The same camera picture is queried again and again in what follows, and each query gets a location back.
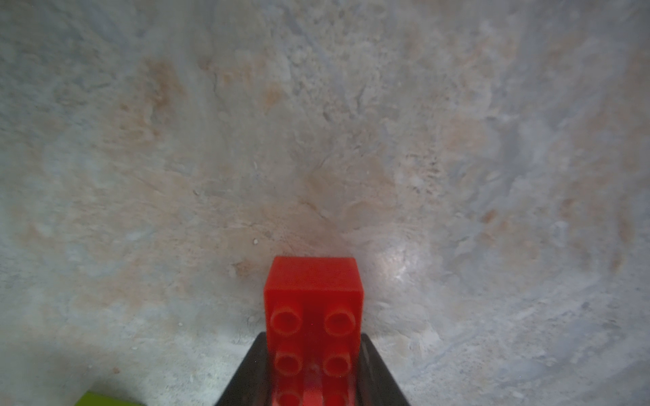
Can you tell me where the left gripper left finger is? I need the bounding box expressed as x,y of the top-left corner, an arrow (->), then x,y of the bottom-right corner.
215,333 -> 272,406

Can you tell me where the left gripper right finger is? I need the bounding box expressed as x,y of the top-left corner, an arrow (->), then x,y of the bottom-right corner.
355,333 -> 411,406

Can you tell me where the red lego brick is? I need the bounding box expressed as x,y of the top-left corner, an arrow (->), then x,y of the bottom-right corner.
263,256 -> 364,405

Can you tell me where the lime lego brick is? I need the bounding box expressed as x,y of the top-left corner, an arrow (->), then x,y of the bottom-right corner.
74,392 -> 142,406

